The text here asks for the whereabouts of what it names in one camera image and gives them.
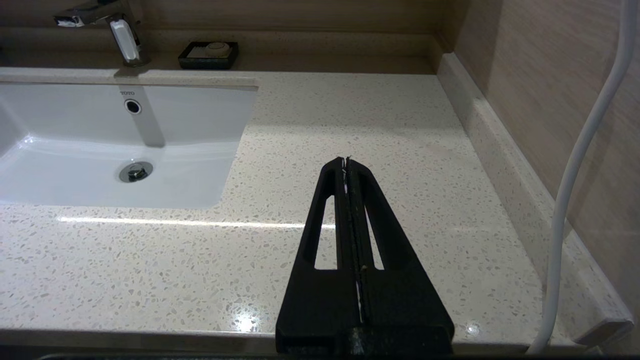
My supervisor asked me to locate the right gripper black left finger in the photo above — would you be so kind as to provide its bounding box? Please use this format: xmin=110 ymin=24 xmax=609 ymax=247
xmin=275 ymin=157 xmax=362 ymax=355

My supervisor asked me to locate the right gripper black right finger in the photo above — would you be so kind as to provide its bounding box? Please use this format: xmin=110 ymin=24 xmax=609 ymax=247
xmin=346 ymin=157 xmax=456 ymax=353

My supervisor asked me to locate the white cable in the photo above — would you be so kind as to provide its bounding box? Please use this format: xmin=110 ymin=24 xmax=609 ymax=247
xmin=527 ymin=0 xmax=640 ymax=355

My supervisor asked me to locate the white ceramic sink basin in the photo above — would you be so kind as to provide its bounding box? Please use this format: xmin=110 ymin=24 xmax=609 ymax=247
xmin=0 ymin=80 xmax=259 ymax=210

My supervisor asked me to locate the chrome sink drain stopper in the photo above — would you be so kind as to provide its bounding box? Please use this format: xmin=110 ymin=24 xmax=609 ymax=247
xmin=118 ymin=160 xmax=154 ymax=183

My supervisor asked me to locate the chrome sink faucet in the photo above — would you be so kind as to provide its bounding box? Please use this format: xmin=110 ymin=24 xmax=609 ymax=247
xmin=52 ymin=0 xmax=151 ymax=67

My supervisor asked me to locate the black square soap dish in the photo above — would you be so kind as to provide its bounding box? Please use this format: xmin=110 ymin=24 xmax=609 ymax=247
xmin=177 ymin=40 xmax=239 ymax=70

